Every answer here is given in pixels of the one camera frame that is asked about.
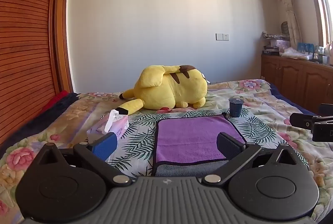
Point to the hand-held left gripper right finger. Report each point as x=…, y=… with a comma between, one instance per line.
x=230, y=146

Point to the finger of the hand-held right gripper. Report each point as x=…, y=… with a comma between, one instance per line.
x=301, y=121

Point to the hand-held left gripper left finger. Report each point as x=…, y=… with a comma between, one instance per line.
x=105, y=147

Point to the purple towel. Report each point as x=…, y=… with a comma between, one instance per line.
x=192, y=135

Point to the grey towel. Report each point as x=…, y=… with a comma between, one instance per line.
x=190, y=169

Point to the pink tissue pack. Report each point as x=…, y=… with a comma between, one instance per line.
x=118, y=125

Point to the small dark blue bin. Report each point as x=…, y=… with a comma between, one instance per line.
x=235, y=108

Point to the floral bed sheet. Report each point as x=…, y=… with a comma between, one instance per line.
x=262, y=112

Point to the wooden low cabinet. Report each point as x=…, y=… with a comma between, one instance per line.
x=294, y=78

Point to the white plastic bag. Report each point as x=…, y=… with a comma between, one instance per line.
x=295, y=53

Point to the red blanket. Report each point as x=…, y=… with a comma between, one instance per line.
x=56, y=100

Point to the white jug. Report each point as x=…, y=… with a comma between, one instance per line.
x=330, y=55

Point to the blue box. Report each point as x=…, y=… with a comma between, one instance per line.
x=305, y=47

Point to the yellow plush toy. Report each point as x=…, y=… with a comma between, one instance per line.
x=177, y=86

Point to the stack of boxes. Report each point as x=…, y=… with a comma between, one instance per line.
x=275, y=44

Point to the woven hand fan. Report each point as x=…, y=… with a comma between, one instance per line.
x=285, y=27

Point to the beige patterned curtain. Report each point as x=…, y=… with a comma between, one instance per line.
x=286, y=0

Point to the wooden louvered wardrobe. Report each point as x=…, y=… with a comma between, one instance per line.
x=24, y=44

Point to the white wall socket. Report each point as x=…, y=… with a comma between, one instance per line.
x=222, y=36

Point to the wooden window frame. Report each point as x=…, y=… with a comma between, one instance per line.
x=321, y=5

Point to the wooden door frame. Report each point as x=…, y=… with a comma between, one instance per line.
x=62, y=36

